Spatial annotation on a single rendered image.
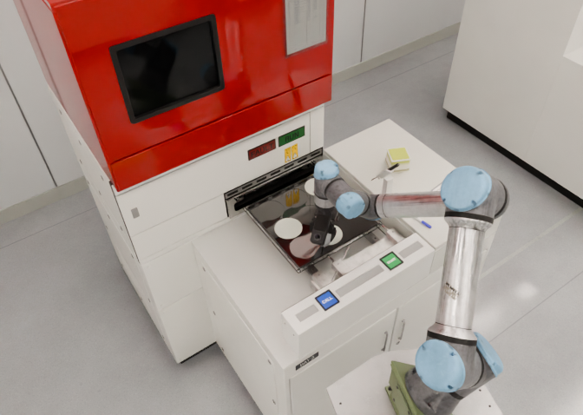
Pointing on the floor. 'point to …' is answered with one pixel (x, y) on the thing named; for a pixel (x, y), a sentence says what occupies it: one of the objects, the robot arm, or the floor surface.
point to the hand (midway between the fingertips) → (322, 245)
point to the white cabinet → (337, 363)
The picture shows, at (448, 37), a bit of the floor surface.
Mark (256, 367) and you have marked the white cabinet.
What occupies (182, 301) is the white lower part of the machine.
